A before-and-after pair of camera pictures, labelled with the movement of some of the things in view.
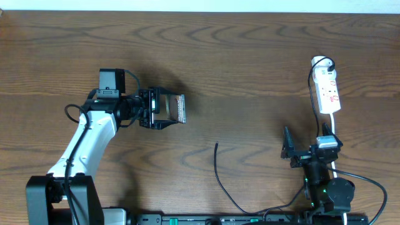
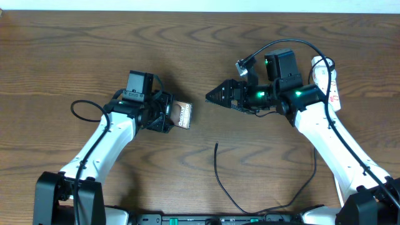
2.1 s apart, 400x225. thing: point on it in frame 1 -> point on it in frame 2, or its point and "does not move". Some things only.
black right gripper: [301, 157] -> [229, 85]
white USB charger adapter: [320, 69] does not move
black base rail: [251, 219] does not move
